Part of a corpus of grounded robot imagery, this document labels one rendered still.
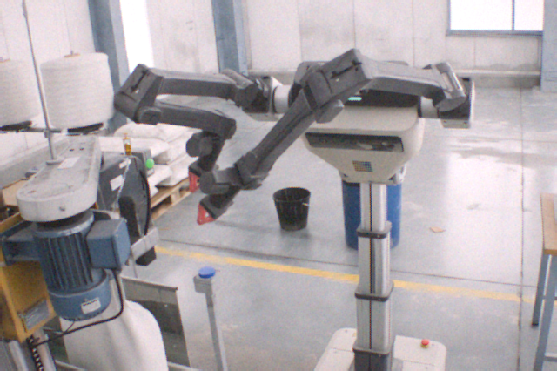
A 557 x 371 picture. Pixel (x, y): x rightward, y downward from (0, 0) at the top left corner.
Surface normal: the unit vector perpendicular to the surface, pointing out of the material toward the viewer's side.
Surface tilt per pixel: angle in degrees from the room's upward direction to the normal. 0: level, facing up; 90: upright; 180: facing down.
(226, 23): 90
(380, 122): 40
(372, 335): 90
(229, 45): 90
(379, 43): 90
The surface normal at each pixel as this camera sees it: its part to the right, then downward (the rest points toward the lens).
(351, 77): -0.46, -0.11
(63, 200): 0.57, 0.27
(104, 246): 0.01, 0.36
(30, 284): 0.91, 0.07
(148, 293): -0.39, 0.36
